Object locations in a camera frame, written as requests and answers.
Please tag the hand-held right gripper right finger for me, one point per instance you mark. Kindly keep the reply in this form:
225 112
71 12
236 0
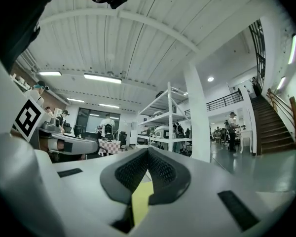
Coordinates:
202 206

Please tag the white metal shelving rack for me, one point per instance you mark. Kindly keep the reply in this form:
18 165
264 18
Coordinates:
169 102

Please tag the ceiling tube light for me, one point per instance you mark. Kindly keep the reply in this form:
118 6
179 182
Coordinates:
102 78
75 100
109 105
49 73

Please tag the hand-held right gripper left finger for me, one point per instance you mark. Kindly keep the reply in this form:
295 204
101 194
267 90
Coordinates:
84 199

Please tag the black stair railing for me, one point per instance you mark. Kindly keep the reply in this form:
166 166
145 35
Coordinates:
257 51

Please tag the black bag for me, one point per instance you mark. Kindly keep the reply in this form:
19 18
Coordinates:
183 152

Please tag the black office chair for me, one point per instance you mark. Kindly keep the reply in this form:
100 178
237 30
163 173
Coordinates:
122 139

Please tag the person's left forearm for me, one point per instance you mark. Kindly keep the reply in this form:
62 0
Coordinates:
16 133

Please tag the black balcony railing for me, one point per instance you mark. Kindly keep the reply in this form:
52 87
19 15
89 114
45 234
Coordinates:
224 100

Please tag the wall tube light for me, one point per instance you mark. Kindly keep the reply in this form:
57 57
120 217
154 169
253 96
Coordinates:
281 83
293 49

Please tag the checkered tablecloth table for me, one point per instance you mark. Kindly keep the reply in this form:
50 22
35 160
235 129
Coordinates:
108 147

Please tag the dark brown staircase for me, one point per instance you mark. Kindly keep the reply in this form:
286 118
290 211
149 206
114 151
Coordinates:
271 130

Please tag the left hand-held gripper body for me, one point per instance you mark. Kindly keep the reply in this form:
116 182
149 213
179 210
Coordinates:
27 118

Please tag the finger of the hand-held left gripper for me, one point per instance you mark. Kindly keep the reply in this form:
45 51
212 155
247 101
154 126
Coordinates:
84 146

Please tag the white desk with curved legs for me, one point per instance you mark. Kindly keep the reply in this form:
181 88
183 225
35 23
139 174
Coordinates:
245 134

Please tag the round ceiling light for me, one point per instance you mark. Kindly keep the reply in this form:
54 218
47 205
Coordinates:
210 79

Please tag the white projector screen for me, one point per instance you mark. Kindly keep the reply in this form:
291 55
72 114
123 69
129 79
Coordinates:
96 123

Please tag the person's black shirt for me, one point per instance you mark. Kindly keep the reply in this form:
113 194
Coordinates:
19 21

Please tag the yellow-green tablecloth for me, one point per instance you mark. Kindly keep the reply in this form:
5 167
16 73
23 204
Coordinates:
140 201

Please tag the white square pillar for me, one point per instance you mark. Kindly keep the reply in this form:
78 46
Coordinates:
197 112

